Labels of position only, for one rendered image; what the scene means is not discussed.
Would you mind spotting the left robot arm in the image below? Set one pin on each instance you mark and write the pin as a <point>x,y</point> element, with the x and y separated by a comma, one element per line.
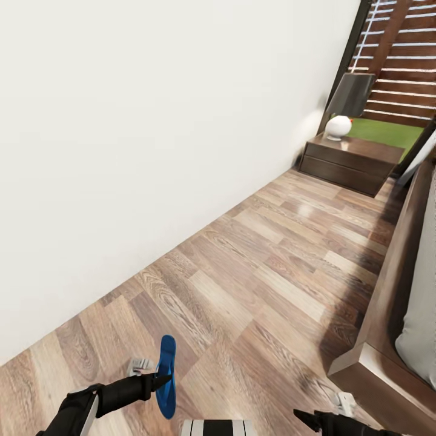
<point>78,410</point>

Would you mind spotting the fixed window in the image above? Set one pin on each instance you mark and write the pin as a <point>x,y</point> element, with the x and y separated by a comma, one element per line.
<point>396,41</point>

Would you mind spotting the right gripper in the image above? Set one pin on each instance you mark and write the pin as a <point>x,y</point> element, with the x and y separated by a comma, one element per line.
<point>330,424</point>

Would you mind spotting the bed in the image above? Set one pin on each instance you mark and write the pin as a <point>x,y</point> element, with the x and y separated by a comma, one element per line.
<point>391,371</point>

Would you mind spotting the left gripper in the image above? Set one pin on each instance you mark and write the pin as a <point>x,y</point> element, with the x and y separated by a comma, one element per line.
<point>139,387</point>

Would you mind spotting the nightstand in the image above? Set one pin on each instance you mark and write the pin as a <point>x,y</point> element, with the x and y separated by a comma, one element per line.
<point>355,164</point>

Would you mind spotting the table lamp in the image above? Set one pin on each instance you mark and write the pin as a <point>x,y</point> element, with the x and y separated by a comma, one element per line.
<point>349,99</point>

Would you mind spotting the sandal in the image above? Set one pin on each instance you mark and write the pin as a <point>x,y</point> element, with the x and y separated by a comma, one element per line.
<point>166,395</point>

